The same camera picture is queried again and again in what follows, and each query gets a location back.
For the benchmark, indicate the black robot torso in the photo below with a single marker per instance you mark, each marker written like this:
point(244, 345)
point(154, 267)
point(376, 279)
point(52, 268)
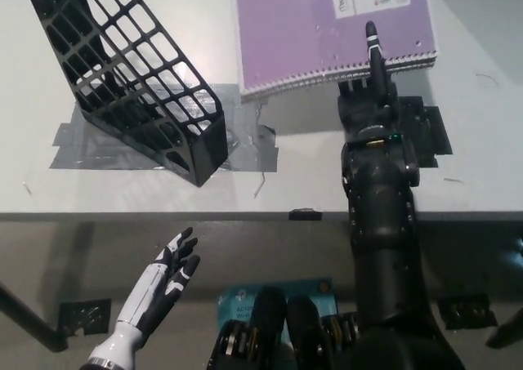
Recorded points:
point(265, 325)

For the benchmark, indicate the grey duct tape patch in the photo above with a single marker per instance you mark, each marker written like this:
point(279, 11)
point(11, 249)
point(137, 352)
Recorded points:
point(253, 153)

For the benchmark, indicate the small black tape piece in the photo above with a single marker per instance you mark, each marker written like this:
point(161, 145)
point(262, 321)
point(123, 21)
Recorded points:
point(304, 214)

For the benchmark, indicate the black desk leg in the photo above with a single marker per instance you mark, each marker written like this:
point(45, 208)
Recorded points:
point(37, 325)
point(508, 333)

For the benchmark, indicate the black mesh file shelf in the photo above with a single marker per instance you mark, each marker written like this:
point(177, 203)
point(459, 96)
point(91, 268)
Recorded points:
point(204, 149)

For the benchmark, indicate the purple spiral notebook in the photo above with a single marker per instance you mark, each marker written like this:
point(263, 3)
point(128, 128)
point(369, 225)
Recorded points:
point(294, 39)

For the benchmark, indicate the robot right hand black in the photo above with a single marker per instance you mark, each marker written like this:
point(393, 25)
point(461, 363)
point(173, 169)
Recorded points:
point(367, 108)

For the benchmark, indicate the black tape square patch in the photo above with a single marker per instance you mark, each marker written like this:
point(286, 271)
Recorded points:
point(433, 133)

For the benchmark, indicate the black floor tape mark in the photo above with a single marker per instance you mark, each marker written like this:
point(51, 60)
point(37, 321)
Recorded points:
point(466, 313)
point(83, 317)

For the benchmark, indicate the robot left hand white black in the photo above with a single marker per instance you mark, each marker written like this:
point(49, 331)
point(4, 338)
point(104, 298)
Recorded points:
point(151, 290)

